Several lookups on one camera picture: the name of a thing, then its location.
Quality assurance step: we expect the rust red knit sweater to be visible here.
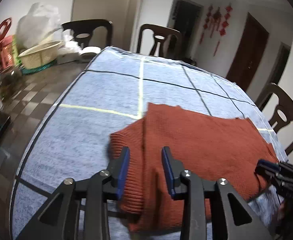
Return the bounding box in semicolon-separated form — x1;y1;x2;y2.
110;103;278;232

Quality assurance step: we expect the red Chinese knot decoration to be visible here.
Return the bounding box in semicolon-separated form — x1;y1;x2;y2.
199;3;233;57

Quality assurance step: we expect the dark chair right side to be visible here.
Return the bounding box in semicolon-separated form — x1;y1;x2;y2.
255;83;293;155

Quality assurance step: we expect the dark chair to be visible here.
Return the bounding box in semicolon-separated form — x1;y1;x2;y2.
255;83;293;155
136;24;182;60
61;19;113;48

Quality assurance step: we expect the blue checked tablecloth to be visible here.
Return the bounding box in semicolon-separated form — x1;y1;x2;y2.
10;47;288;238

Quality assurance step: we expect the cream woven plastic basket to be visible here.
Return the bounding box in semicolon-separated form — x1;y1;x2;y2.
18;41;62;69

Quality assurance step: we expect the dark chair far left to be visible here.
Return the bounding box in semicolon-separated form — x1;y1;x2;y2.
61;19;113;48

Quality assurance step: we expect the glass jar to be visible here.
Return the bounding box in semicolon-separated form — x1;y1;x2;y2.
0;66;23;100

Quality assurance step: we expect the white plastic bag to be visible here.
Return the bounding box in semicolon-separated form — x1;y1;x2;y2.
15;2;62;50

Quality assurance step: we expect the green plastic basket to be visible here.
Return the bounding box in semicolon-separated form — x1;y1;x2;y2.
20;60;57;75

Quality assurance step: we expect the dark chair far middle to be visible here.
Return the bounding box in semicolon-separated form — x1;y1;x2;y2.
136;24;182;60

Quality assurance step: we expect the red plastic basket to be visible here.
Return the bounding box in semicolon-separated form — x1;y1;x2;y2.
0;17;15;72

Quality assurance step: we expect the white tissue box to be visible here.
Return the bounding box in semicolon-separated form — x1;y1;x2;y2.
57;34;82;64

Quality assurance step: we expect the dark brown wooden door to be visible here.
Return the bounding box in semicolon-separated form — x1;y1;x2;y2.
226;14;269;91

